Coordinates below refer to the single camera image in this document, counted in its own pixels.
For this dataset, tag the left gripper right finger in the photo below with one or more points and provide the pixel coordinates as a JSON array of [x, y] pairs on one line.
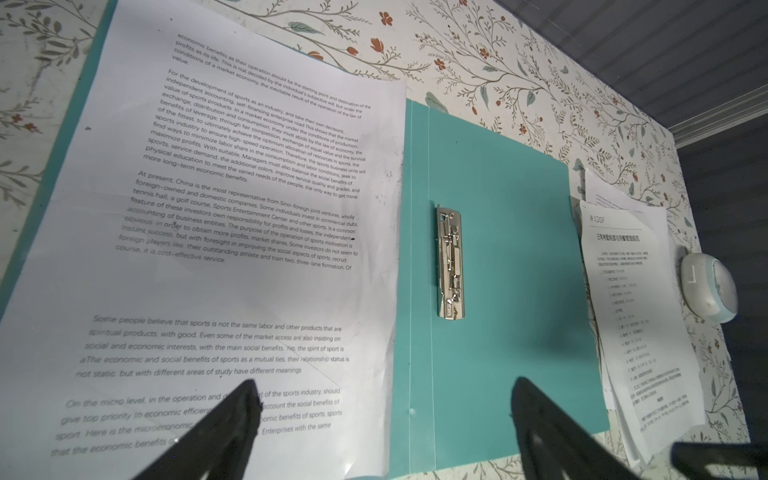
[[552, 445]]

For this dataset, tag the teal paper folder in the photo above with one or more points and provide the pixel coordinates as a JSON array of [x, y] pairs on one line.
[[524, 296]]

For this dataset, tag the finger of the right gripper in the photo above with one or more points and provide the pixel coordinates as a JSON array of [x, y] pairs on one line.
[[693, 459]]

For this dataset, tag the printed sheet with Chinese heading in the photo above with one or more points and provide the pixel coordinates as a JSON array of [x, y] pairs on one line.
[[648, 351]]

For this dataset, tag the silver folder clip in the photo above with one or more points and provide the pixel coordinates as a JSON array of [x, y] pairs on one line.
[[450, 263]]

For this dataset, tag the aluminium frame rails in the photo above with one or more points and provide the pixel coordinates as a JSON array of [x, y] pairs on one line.
[[714, 121]]

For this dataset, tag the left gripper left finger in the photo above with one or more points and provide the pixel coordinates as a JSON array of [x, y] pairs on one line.
[[219, 445]]

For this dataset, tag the printed English text sheet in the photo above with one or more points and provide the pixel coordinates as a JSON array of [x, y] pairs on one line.
[[226, 209]]

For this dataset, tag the bottom white paper sheet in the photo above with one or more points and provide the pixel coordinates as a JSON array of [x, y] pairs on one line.
[[599, 192]]

